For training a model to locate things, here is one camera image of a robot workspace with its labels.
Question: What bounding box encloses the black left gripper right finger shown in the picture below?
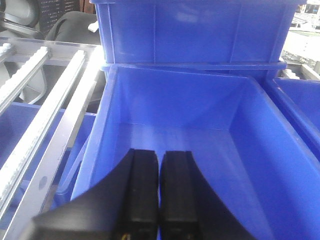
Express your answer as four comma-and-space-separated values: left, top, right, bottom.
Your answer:
159, 151, 254, 240

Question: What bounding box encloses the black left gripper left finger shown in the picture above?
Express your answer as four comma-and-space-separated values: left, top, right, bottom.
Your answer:
22, 148, 159, 240

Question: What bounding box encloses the blue bin lower shelf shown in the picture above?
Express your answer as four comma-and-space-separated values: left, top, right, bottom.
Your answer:
0, 100, 96, 240

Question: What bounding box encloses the blue plastic bin left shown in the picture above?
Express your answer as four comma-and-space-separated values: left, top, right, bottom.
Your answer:
71, 65, 320, 240

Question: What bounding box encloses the blue plastic bin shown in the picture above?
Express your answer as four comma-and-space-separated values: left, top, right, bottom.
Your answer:
71, 65, 320, 240
263, 77, 320, 159

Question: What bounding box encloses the white roller track left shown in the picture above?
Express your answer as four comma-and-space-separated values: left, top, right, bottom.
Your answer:
0, 46, 88, 211

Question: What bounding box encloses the blue plastic bin right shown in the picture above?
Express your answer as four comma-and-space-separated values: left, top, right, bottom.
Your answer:
263, 77, 320, 159

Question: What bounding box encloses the blue bin rear left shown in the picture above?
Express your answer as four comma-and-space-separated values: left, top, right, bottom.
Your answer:
94, 0, 302, 64

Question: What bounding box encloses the black office chair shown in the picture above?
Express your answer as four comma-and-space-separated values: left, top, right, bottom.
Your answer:
0, 0, 101, 45

